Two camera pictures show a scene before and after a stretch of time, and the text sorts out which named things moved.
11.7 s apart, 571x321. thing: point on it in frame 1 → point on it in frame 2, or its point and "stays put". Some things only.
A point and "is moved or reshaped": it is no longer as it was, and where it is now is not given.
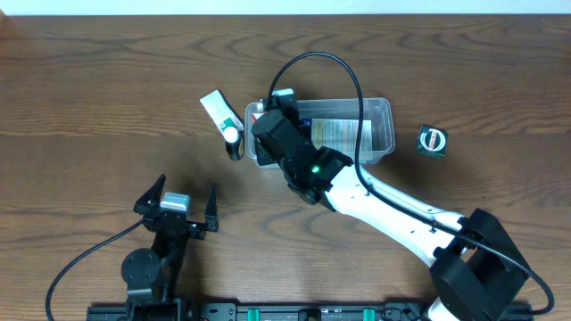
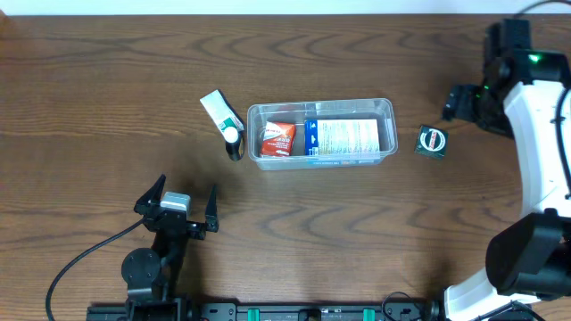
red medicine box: [255, 116] is moved or reshaped
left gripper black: [174, 221] stays put
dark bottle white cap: [234, 143] stays put
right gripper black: [260, 157] → [458, 103]
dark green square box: [433, 142] stays put
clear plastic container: [333, 123] stays put
